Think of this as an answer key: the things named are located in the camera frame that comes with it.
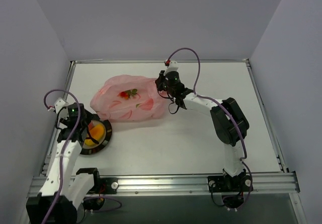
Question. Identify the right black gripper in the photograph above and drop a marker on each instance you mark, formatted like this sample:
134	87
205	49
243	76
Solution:
161	83

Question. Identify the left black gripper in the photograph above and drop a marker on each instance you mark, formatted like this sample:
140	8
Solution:
84	123

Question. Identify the fake red peach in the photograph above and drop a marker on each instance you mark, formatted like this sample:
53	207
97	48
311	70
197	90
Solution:
92	126

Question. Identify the fake yellow orange mango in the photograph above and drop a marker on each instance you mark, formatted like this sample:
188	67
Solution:
96	136

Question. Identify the fake berry sprig with leaves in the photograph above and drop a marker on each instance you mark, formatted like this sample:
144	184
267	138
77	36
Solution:
128	94

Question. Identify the pink plastic bag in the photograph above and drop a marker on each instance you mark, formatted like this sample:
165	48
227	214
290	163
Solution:
149	102

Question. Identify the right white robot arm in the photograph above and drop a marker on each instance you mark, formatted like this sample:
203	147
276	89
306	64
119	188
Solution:
229	121

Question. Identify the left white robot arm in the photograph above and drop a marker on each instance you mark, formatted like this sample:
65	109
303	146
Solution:
60	197

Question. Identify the black rimmed ceramic plate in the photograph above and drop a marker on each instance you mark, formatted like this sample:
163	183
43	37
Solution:
87	150

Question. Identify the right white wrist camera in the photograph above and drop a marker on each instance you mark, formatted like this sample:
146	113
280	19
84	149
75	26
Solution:
171	66

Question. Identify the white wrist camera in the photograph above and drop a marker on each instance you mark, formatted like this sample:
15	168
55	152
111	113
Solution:
171	66
58	105

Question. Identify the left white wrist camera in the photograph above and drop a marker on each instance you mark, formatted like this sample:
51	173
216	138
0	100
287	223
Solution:
58	105

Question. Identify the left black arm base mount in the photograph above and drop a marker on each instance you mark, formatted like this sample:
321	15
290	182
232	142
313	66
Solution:
106	185

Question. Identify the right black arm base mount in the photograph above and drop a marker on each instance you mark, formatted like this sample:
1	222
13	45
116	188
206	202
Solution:
230	192

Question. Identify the aluminium table frame rail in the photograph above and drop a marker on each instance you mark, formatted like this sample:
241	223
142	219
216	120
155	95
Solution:
176	154

